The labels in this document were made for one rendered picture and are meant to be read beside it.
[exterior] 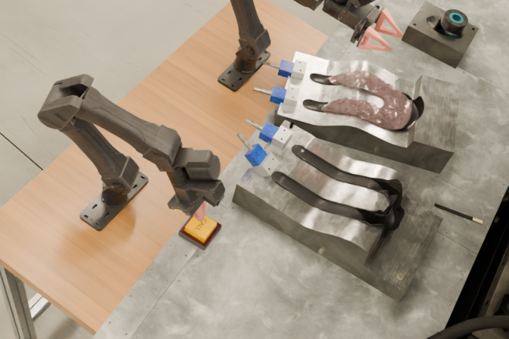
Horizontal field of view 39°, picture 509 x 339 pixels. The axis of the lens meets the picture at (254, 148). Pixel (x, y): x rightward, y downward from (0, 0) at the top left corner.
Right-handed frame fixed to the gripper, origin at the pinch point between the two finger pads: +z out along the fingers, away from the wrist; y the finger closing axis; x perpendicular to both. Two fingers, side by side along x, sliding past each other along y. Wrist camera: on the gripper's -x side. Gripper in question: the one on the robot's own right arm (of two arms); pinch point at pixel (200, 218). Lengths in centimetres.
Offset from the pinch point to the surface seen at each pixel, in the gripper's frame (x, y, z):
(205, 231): -0.9, -0.8, 3.6
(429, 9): -17, 111, 7
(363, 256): -36.3, 12.6, 15.3
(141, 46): 120, 104, 33
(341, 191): -24.8, 26.7, 9.5
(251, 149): -5.1, 20.5, -6.4
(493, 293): -61, 31, 42
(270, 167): -9.7, 19.8, -1.8
